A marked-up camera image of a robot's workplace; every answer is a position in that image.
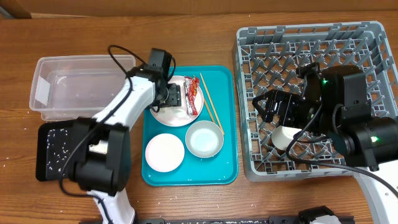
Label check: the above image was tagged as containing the black tray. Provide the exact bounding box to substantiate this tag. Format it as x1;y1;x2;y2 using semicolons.
35;120;74;182

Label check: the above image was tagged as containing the red snack wrapper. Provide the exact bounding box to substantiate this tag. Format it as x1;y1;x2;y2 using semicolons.
184;77;200;116

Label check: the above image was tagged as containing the clear plastic bin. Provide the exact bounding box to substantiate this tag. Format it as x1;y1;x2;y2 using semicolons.
29;55;136;121

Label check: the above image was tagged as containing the wooden chopstick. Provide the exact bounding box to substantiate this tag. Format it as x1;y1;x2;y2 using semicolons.
200;73;224;135
191;76;215;122

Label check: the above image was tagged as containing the pink bowl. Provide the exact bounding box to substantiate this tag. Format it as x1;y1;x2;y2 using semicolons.
145;133;185;172

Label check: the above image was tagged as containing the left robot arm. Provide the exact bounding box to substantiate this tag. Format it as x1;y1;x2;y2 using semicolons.
58;48;181;223

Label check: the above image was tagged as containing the grey bowl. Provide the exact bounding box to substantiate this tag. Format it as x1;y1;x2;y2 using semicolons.
185;120;224;159

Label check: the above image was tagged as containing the teal serving tray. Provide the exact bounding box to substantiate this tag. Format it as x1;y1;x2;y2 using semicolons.
141;65;239;187

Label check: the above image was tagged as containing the white cup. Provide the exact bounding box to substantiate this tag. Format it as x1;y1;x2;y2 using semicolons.
271;126;301;151

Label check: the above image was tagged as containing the grey dish rack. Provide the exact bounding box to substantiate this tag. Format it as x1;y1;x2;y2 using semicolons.
234;21;397;182

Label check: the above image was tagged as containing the large white plate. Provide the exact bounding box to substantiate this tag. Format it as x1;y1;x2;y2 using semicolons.
149;76;204;127

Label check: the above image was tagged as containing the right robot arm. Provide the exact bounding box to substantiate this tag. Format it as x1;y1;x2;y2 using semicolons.
252;62;397;223

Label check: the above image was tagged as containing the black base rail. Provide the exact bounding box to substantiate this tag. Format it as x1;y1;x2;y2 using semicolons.
134;206;356;224

